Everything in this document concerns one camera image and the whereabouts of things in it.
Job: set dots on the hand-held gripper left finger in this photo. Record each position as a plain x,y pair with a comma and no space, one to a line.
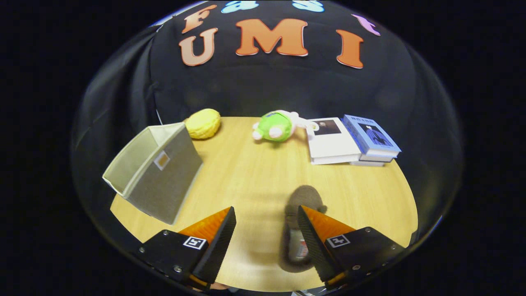
218,250

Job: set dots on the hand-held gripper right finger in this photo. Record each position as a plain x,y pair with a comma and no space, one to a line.
314,246

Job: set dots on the brown shoe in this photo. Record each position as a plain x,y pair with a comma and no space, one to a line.
305,197

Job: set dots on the grey fabric storage box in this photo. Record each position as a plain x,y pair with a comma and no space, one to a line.
164,185

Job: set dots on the thin white book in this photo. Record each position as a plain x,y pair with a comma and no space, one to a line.
370,163

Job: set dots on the blue book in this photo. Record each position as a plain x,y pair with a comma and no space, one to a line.
370,135

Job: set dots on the green and pink plush toy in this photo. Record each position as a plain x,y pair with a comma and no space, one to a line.
275,127

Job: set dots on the yellow plush ball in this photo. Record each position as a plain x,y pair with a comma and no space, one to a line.
202,123

